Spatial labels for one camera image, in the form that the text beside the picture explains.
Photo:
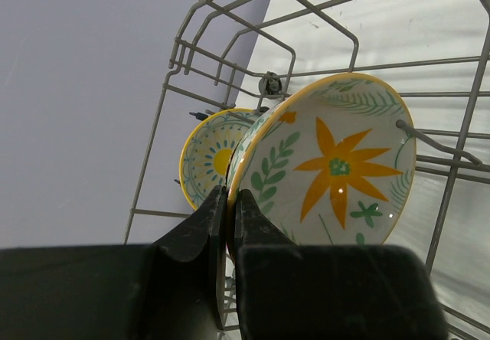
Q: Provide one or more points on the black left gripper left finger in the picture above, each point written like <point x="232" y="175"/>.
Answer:
<point x="170" y="289"/>

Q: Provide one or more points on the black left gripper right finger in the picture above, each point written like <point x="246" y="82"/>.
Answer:
<point x="288" y="291"/>

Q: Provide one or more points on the leaf flower pattern bowl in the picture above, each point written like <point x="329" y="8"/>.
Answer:
<point x="329" y="165"/>

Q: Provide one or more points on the blue yellow sun bowl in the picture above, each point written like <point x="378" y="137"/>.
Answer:
<point x="207" y="152"/>

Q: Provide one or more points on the grey wire dish rack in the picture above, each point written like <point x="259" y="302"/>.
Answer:
<point x="434" y="52"/>

